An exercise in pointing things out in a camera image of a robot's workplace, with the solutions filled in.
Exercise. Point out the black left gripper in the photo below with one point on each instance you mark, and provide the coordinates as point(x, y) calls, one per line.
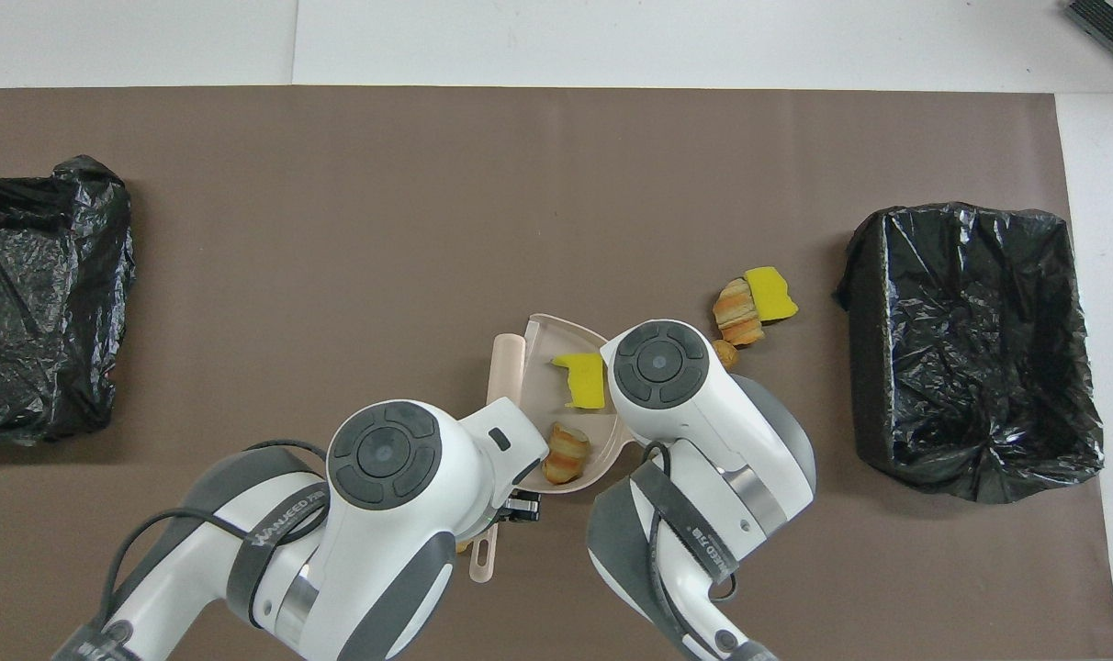
point(520, 508)

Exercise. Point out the beige plastic dustpan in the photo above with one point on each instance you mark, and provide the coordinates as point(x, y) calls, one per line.
point(538, 386)

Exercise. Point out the beige hand brush black bristles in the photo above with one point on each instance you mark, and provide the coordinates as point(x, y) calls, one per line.
point(506, 367)

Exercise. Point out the notched yellow sponge piece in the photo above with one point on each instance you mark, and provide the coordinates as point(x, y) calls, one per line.
point(582, 378)

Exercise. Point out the brown bread roll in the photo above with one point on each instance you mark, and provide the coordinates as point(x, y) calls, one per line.
point(726, 352)

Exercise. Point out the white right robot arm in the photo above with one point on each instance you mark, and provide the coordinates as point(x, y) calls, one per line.
point(722, 431)

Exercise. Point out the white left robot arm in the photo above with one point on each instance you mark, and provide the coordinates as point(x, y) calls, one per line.
point(382, 551)

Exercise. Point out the bin lined with black bag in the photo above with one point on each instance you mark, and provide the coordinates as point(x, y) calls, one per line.
point(51, 275)
point(942, 321)

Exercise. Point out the brown paper table mat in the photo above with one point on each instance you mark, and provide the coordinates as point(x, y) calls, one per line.
point(520, 184)

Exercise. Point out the grey ribbed device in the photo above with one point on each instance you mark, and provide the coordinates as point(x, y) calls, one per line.
point(1112, 28)

